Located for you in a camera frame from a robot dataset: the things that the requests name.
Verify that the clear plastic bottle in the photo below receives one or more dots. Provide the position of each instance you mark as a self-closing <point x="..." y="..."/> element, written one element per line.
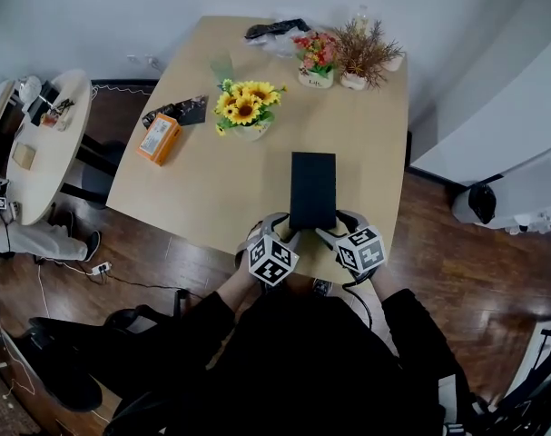
<point x="361" y="16"/>

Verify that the small white pot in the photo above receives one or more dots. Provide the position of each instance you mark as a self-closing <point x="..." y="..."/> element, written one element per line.
<point x="394" y="63"/>

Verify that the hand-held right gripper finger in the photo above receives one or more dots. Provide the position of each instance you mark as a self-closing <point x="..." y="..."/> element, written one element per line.
<point x="353" y="218"/>
<point x="330" y="239"/>

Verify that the clear drinking glass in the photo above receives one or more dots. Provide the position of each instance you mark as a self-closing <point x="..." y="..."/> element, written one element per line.
<point x="222" y="67"/>

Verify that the black plastic bag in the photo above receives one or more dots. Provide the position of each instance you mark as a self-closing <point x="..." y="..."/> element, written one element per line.
<point x="275" y="28"/>

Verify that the brown dried plant in pot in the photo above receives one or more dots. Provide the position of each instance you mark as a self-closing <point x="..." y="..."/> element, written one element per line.
<point x="362" y="55"/>

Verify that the person's left forearm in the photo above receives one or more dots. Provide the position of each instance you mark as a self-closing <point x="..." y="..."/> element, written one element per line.
<point x="239" y="291"/>

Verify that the black patterned packet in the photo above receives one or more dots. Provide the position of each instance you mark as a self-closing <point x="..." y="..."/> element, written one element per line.
<point x="189" y="108"/>

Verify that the round wooden side table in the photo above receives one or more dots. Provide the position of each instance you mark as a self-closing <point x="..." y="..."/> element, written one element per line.
<point x="52" y="166"/>

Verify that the person's right forearm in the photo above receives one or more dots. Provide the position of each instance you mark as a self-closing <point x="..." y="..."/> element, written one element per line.
<point x="386" y="284"/>

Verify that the small brown cardboard box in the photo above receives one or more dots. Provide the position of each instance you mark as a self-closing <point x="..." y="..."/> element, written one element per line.
<point x="22" y="156"/>

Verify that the sunflower bouquet in white pot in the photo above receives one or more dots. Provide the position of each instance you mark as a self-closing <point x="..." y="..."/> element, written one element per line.
<point x="246" y="107"/>

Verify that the person's black clothed torso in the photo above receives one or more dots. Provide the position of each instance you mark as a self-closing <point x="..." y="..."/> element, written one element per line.
<point x="311" y="370"/>

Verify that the white wall socket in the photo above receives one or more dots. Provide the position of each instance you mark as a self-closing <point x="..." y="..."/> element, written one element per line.
<point x="143" y="60"/>

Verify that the white crumpled bag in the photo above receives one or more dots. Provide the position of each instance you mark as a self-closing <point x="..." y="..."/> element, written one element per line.
<point x="30" y="89"/>

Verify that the person's shoe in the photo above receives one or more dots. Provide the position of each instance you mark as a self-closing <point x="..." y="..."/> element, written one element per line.
<point x="92" y="244"/>
<point x="321" y="287"/>

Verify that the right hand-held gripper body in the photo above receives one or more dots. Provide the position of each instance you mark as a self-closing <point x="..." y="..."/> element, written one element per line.
<point x="362" y="251"/>

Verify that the black box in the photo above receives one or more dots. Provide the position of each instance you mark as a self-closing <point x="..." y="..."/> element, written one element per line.
<point x="313" y="189"/>

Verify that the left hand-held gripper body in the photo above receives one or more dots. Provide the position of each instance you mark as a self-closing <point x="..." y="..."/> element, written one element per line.
<point x="271" y="261"/>

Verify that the white power strip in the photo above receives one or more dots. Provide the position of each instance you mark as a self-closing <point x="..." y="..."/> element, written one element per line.
<point x="99" y="269"/>

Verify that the black metal stand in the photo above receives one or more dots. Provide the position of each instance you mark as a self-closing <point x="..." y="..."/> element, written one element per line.
<point x="538" y="393"/>

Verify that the orange cardboard box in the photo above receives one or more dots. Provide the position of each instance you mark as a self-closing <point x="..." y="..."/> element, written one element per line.
<point x="159" y="138"/>

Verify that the red flowers in white pot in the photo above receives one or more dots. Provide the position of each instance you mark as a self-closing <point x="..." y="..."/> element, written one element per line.
<point x="317" y="59"/>

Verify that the white appliance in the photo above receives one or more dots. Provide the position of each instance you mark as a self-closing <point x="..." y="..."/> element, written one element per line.
<point x="529" y="198"/>

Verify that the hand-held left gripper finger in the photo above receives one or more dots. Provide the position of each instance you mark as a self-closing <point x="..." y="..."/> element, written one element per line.
<point x="294" y="240"/>
<point x="276" y="219"/>

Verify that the clear plastic bag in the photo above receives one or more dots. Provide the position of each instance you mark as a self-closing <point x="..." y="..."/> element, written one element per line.
<point x="279" y="46"/>

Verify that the black office chair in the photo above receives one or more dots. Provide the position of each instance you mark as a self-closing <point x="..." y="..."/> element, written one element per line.
<point x="75" y="361"/>

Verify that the white cabinet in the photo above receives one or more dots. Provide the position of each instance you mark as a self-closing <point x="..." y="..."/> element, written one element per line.
<point x="506" y="121"/>

